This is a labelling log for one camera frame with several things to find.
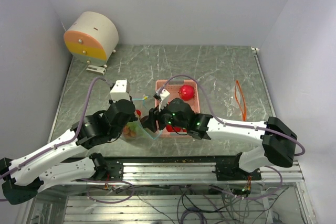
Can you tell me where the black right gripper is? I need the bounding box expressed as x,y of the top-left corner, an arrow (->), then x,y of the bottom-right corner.
143,99 -> 188,132

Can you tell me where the green grape bunch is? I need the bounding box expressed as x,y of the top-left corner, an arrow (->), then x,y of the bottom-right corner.
129,122 -> 141,134

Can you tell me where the clear blue-zipper zip bag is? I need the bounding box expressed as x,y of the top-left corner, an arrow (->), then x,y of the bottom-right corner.
121,93 -> 162,141

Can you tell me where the red strawberry bunch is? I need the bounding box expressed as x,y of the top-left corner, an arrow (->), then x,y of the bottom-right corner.
123,109 -> 141,140

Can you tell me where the clear red-zipper zip bag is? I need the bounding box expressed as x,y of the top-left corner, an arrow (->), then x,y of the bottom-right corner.
213,80 -> 247,121

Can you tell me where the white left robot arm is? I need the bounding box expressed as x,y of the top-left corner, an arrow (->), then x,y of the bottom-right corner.
1,98 -> 137,205

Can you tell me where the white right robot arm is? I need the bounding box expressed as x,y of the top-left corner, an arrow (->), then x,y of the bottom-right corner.
141,98 -> 297,180

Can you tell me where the red apple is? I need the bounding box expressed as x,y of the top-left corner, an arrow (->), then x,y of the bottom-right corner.
166,125 -> 186,133

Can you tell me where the pink perforated plastic basket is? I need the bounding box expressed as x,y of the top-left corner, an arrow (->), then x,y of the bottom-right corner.
160,80 -> 200,138

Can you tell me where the pink-red apple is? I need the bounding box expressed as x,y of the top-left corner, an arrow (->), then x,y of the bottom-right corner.
178,84 -> 195,101

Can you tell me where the round cream drawer cabinet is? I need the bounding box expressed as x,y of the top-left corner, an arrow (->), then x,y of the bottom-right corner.
64,11 -> 119,67

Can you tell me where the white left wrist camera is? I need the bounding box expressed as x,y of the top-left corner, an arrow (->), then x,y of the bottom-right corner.
110,80 -> 131,102

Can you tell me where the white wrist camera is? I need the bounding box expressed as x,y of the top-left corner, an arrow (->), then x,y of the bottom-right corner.
110,80 -> 131,102
154,87 -> 170,111

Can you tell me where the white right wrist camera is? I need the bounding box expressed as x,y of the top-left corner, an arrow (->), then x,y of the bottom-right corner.
154,87 -> 170,111

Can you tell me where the small metal bracket block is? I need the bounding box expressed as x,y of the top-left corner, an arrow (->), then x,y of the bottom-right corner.
86,65 -> 106,76

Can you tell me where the aluminium frame rail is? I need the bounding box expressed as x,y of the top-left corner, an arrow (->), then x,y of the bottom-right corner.
28,161 -> 305,185

